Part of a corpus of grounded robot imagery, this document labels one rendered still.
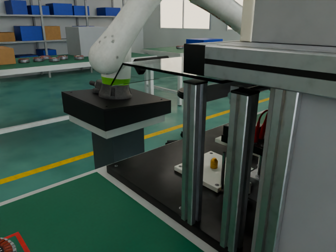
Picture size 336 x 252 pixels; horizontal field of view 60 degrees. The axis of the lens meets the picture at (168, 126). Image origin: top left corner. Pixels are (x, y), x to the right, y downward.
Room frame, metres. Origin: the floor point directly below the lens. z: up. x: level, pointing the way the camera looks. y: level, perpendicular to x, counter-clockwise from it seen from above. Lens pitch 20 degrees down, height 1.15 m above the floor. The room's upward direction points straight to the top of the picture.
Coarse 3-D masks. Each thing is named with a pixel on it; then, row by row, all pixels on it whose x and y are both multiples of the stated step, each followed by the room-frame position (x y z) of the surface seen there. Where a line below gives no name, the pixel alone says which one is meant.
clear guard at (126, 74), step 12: (144, 60) 0.67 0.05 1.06; (156, 60) 0.67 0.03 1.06; (168, 60) 0.67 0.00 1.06; (180, 60) 0.67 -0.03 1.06; (120, 72) 0.65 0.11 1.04; (132, 72) 0.68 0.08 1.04; (144, 72) 0.70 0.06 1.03; (156, 72) 0.74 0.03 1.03; (168, 72) 0.52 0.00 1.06; (180, 72) 0.50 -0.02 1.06; (120, 84) 0.69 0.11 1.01
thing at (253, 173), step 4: (256, 168) 0.61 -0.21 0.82; (252, 172) 0.59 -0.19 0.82; (256, 172) 0.59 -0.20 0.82; (252, 176) 0.57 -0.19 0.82; (256, 176) 0.57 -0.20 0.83; (252, 180) 0.56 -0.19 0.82; (256, 180) 0.56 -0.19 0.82; (252, 184) 0.56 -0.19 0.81; (256, 184) 0.56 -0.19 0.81; (252, 188) 0.56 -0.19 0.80; (256, 188) 0.56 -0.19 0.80; (252, 192) 0.56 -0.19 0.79; (256, 192) 0.55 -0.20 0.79; (248, 196) 0.57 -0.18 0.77; (252, 196) 0.56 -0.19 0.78; (256, 196) 0.55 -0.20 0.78; (256, 200) 0.55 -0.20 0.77
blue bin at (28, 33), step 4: (16, 28) 6.23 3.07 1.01; (20, 28) 6.08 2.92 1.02; (24, 28) 6.13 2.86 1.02; (28, 28) 6.18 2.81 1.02; (32, 28) 6.23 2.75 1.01; (36, 28) 6.28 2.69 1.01; (40, 28) 6.34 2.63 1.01; (16, 32) 6.27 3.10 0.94; (20, 32) 6.07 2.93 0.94; (24, 32) 6.12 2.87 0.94; (28, 32) 6.17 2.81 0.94; (32, 32) 6.22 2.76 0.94; (36, 32) 6.28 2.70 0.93; (40, 32) 6.33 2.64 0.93; (16, 36) 6.30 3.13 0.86; (20, 36) 6.10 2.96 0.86; (24, 36) 6.11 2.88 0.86; (28, 36) 6.16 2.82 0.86; (32, 36) 6.22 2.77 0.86; (36, 36) 6.27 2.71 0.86; (40, 36) 6.32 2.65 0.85; (20, 40) 6.14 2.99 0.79; (24, 40) 6.10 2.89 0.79; (28, 40) 6.16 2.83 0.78; (32, 40) 6.21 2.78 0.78
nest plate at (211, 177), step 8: (208, 152) 0.79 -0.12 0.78; (208, 160) 0.73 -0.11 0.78; (176, 168) 0.69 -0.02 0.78; (208, 168) 0.69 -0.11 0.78; (216, 168) 0.69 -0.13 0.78; (208, 176) 0.64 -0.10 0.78; (216, 176) 0.64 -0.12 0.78; (224, 176) 0.64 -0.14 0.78; (208, 184) 0.61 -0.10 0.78; (216, 184) 0.60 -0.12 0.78
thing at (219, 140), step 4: (228, 124) 0.64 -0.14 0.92; (224, 128) 0.63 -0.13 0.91; (260, 128) 0.63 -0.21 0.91; (224, 132) 0.63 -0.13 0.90; (220, 136) 0.67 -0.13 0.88; (224, 136) 0.63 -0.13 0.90; (216, 140) 0.65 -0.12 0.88; (220, 140) 0.64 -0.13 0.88; (224, 140) 0.63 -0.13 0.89; (224, 144) 0.63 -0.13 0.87; (256, 144) 0.58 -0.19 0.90; (260, 144) 0.58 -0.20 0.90; (256, 148) 0.57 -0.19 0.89; (260, 148) 0.56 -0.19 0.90; (256, 152) 0.57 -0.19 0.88; (260, 152) 0.56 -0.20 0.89; (260, 156) 0.57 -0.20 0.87; (260, 160) 0.57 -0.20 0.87; (260, 164) 0.57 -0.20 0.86; (260, 168) 0.57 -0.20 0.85
